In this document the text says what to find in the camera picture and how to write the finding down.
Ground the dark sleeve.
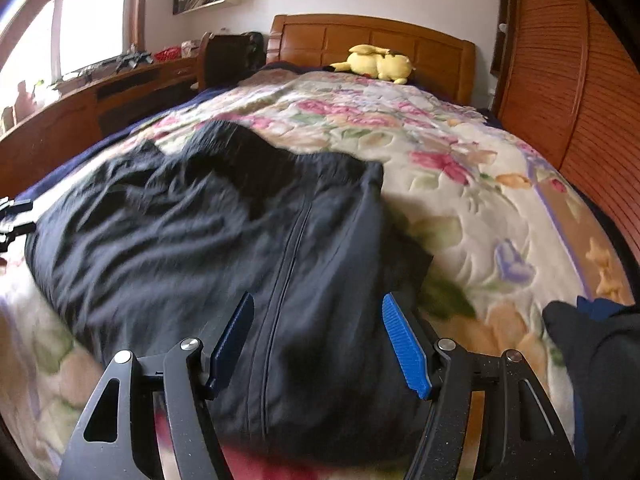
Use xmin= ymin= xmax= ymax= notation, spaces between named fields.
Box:
xmin=542 ymin=296 xmax=640 ymax=480

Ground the wooden headboard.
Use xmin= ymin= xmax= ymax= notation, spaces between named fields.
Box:
xmin=266 ymin=14 xmax=476 ymax=106

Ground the wooden louvred wardrobe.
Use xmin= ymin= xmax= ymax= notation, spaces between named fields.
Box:
xmin=492 ymin=0 xmax=640 ymax=261

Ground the dark bag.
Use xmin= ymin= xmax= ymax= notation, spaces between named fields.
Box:
xmin=210 ymin=34 xmax=265 ymax=86

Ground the wooden chair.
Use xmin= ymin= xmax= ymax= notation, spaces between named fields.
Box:
xmin=196 ymin=31 xmax=266 ymax=92

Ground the black jacket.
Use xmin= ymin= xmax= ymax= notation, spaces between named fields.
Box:
xmin=25 ymin=121 xmax=435 ymax=466

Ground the yellow plush toy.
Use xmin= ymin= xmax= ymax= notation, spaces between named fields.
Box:
xmin=330 ymin=44 xmax=417 ymax=85

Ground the wooden desk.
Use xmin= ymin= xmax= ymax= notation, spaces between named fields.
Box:
xmin=0 ymin=55 xmax=201 ymax=201

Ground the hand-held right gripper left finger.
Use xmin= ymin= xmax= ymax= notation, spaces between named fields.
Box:
xmin=57 ymin=292 xmax=255 ymax=480

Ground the window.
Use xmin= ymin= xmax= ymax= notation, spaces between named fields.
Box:
xmin=0 ymin=0 xmax=151 ymax=126

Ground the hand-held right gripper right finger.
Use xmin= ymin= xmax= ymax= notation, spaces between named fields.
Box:
xmin=382 ymin=293 xmax=583 ymax=480

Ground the floral quilt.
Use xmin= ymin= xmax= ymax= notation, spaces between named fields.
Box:
xmin=0 ymin=69 xmax=636 ymax=480

